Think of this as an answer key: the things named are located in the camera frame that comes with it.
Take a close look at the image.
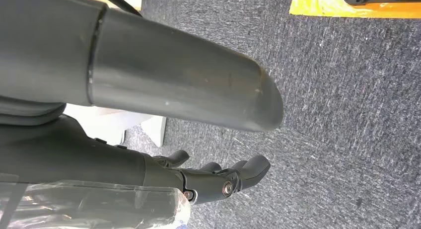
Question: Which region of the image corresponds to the clear plastic wrapped part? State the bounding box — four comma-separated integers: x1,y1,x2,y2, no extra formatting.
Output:
0,180,192,229

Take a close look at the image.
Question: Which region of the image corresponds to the thick black cable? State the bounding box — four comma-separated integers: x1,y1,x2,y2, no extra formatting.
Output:
94,0,142,17

